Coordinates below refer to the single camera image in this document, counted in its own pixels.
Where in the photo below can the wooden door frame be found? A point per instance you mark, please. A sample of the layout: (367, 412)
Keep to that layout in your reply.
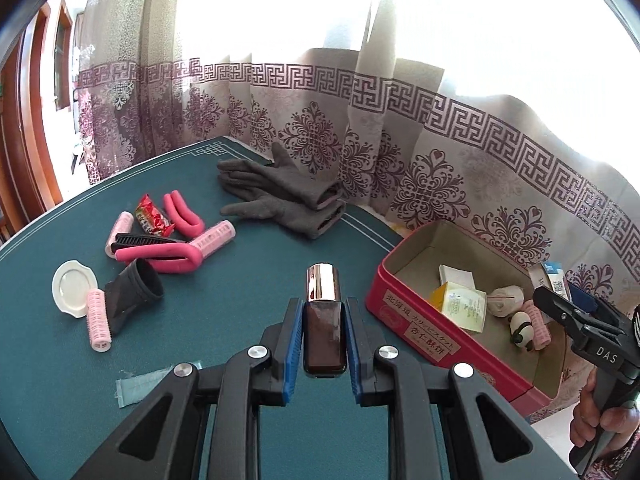
(35, 110)

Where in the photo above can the black comb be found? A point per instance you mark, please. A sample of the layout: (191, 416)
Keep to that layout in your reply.
(135, 241)

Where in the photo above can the pale yellow carton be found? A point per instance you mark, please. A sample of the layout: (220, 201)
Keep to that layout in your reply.
(465, 307)

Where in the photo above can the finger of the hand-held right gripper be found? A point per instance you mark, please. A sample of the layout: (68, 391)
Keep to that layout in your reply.
(582, 300)
(555, 310)

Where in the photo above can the red snack packet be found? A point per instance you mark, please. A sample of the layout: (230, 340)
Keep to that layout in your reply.
(152, 217)

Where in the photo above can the brown glass bottle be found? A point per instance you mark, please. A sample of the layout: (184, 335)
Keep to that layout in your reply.
(325, 330)

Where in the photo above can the pink foam curler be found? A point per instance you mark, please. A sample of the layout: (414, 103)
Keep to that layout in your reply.
(180, 215)
(170, 262)

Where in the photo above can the white round lid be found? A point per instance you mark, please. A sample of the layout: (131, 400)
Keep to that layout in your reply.
(72, 287)

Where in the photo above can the person's right forearm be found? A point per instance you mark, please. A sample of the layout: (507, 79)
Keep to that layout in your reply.
(625, 465)

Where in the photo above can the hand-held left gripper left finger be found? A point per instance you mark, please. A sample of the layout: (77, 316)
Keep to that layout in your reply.
(295, 340)

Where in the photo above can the purple patterned curtain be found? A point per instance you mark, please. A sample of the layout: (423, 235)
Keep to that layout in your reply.
(450, 170)

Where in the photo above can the white tissue pack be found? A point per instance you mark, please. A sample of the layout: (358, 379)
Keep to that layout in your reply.
(505, 300)

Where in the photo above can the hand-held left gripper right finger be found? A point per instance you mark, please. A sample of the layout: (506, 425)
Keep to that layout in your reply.
(352, 345)

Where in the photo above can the grey glove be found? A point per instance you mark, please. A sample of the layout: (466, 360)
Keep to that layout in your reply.
(290, 180)
(290, 215)

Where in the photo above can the black funnel cup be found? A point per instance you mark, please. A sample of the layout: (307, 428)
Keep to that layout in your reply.
(125, 300)

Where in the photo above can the panda toy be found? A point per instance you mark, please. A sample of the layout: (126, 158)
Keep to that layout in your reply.
(522, 330)

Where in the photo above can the red cardboard box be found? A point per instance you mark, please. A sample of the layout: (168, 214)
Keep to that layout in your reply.
(400, 310)

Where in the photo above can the blue white box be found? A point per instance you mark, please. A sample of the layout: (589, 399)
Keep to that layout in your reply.
(555, 272)

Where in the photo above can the person's right hand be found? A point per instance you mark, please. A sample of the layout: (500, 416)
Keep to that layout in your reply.
(585, 425)

